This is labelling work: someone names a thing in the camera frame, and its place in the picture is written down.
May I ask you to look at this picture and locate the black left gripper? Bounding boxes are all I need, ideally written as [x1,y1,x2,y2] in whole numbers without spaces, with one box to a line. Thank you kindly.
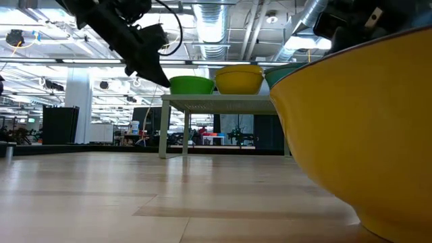
[79,5,171,88]

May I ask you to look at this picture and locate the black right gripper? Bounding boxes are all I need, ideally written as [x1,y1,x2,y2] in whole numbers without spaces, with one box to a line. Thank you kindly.
[313,0,414,55]

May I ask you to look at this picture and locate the green plastic bowl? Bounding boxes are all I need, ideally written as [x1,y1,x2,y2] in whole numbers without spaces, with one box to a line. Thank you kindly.
[169,76,216,95]

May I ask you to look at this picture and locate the teal floral ceramic bowl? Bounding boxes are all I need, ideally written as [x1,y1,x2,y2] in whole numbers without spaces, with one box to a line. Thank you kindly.
[264,63,308,89]

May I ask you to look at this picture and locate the yellow floral ceramic bowl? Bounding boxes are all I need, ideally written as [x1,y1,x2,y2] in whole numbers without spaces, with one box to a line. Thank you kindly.
[215,64,264,77]
[269,26,432,243]
[215,72,265,95]

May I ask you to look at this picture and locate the black panel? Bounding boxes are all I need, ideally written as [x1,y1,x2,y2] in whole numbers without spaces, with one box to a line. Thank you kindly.
[132,107,171,136]

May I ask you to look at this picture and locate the green perforated metal shelf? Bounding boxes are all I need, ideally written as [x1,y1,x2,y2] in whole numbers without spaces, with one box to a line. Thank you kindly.
[158,93,291,159]

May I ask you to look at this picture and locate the black cabinet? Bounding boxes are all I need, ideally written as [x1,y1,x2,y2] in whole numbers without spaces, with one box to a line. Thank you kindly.
[42,106,80,145]

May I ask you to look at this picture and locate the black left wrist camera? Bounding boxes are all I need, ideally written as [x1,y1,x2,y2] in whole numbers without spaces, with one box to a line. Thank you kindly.
[140,23,169,57]

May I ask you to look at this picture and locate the silver ventilation duct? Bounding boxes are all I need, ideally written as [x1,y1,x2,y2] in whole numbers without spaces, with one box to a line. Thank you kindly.
[194,3,230,61]
[273,0,330,63]

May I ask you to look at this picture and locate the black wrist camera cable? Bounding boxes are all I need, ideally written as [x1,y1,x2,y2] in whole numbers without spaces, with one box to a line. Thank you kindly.
[153,0,184,57]

